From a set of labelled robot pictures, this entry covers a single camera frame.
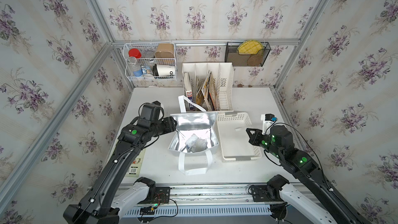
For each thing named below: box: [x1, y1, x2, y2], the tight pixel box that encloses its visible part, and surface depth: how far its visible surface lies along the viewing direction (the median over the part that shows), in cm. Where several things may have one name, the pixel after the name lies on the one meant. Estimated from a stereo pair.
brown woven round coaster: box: [247, 50, 263, 67], surface depth 98 cm
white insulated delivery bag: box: [167, 95, 220, 176], surface depth 72 cm
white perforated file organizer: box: [181, 62, 235, 113], surface depth 101 cm
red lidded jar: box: [128, 48, 142, 59], surface depth 92 cm
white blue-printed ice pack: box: [185, 133, 208, 153], surface depth 88 cm
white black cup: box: [152, 63, 176, 77], surface depth 95 cm
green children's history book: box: [125, 148, 147, 178], surface depth 83 cm
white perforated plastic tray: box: [216, 112, 263, 161], surface depth 95 cm
